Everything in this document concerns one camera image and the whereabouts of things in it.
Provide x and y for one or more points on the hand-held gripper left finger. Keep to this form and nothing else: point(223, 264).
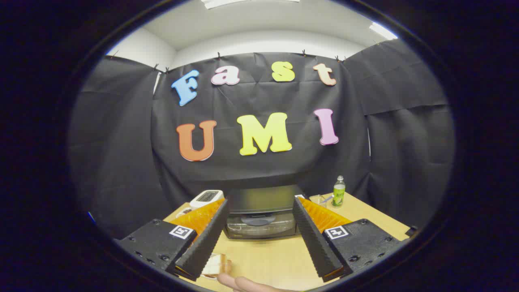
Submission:
point(206, 239)

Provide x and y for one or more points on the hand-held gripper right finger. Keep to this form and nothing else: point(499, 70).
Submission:
point(314, 239)

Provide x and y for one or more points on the toast sandwich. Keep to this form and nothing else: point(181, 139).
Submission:
point(217, 263)

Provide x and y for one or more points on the black toaster oven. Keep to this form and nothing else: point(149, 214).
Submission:
point(259, 198)

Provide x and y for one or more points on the clear glass cup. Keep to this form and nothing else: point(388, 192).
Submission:
point(323, 201)

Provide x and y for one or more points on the white kitchen appliance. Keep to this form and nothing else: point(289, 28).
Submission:
point(206, 198)

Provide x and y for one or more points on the green label drink bottle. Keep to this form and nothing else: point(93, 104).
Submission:
point(339, 194)

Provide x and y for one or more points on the small ceiling light panel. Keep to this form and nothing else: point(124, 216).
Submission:
point(382, 31)

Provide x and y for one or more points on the long ceiling light panel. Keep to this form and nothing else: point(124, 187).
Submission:
point(243, 2)

